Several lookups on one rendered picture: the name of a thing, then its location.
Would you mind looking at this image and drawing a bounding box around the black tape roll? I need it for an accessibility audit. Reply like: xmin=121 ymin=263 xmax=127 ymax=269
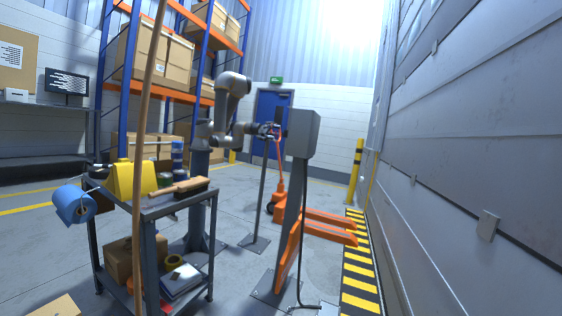
xmin=86 ymin=162 xmax=114 ymax=181

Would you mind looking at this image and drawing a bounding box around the tall yellow black bollard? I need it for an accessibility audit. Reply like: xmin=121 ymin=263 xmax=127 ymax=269
xmin=344 ymin=137 xmax=366 ymax=207

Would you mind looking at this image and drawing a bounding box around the orange panel on post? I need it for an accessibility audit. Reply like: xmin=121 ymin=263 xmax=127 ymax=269
xmin=273 ymin=217 xmax=305 ymax=296

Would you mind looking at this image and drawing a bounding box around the brown notice board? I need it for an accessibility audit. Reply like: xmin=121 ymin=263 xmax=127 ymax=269
xmin=0 ymin=23 xmax=40 ymax=95

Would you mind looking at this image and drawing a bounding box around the white blue binder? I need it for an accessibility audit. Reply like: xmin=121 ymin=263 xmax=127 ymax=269
xmin=158 ymin=262 xmax=204 ymax=302

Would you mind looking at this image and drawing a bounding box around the orange roll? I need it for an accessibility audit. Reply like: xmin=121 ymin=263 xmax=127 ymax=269
xmin=125 ymin=275 xmax=144 ymax=297

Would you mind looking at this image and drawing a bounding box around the cardboard box with label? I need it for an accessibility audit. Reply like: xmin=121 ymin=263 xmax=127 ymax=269
xmin=163 ymin=34 xmax=196 ymax=92

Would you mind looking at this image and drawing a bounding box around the grey key station box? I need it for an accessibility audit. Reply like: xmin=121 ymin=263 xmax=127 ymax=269
xmin=283 ymin=108 xmax=322 ymax=161

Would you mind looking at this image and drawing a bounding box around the black monitor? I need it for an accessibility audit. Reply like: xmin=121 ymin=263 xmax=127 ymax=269
xmin=44 ymin=66 xmax=91 ymax=99

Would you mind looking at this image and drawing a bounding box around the wooden hand brush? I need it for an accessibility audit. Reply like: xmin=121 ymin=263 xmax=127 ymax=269
xmin=147 ymin=174 xmax=212 ymax=201

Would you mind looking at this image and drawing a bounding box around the tall blue tin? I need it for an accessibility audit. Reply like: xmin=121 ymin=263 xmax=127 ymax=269
xmin=170 ymin=139 xmax=185 ymax=173

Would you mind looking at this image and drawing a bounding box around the orange pallet truck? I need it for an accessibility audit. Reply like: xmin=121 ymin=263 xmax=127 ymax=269
xmin=264 ymin=124 xmax=360 ymax=250

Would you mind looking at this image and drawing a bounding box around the brown cardboard box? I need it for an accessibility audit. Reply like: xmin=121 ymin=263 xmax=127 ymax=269
xmin=102 ymin=233 xmax=170 ymax=287

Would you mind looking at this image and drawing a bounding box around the black cable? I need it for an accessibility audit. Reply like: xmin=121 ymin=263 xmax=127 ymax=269
xmin=294 ymin=170 xmax=324 ymax=312

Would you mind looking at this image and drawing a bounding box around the white box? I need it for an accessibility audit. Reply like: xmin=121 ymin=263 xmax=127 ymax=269
xmin=2 ymin=86 xmax=30 ymax=104

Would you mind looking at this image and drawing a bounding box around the yellow wheel chock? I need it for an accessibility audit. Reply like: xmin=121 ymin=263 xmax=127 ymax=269
xmin=101 ymin=158 xmax=160 ymax=204

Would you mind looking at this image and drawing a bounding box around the grey thin post stand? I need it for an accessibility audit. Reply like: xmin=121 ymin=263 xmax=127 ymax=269
xmin=236 ymin=134 xmax=273 ymax=256

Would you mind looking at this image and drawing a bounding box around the large cardboard box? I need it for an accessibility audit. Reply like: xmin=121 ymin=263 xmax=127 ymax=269
xmin=111 ymin=16 xmax=171 ymax=85

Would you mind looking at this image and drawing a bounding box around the grey metal cart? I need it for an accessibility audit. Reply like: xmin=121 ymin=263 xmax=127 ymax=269
xmin=80 ymin=172 xmax=220 ymax=316

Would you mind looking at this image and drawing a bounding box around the grey floor plate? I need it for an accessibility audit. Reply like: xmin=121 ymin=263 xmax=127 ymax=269
xmin=315 ymin=300 xmax=342 ymax=316

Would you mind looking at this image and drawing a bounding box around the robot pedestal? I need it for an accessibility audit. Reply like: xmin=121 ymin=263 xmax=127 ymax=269
xmin=168 ymin=148 xmax=229 ymax=269

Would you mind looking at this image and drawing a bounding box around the grey station post with plate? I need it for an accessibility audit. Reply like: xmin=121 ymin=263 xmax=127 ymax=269
xmin=249 ymin=156 xmax=310 ymax=316

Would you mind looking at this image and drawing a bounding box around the blue door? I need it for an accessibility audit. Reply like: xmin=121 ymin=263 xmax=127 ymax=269
xmin=250 ymin=87 xmax=295 ymax=167

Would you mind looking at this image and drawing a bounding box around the blue paper roll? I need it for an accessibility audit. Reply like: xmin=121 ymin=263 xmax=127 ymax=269
xmin=51 ymin=183 xmax=99 ymax=229

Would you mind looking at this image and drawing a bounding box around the yellow tape roll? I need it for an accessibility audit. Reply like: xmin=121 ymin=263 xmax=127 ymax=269
xmin=163 ymin=253 xmax=185 ymax=274

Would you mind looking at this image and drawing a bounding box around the tan cardboard sheet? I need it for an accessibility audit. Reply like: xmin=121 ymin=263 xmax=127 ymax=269
xmin=24 ymin=292 xmax=84 ymax=316

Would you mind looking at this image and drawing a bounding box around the blue orange shelf rack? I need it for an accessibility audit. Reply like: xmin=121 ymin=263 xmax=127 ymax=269
xmin=93 ymin=0 xmax=253 ymax=165

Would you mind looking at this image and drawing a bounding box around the brown hose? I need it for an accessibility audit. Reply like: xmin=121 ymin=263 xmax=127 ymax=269
xmin=131 ymin=0 xmax=169 ymax=316

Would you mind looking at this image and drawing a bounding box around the green tin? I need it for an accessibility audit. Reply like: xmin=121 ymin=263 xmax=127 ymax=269
xmin=156 ymin=171 xmax=175 ymax=190

